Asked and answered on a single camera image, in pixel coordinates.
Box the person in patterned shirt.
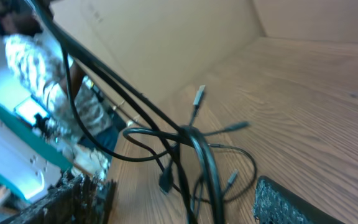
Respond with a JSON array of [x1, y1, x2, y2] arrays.
[[0, 1, 125, 151]]

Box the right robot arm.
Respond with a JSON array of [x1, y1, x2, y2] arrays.
[[0, 105, 338, 223]]

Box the black USB cable coil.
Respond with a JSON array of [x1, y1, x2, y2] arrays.
[[29, 0, 226, 224]]

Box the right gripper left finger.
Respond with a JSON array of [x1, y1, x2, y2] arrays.
[[2, 175, 117, 224]]

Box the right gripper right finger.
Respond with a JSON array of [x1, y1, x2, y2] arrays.
[[253, 175, 343, 224]]

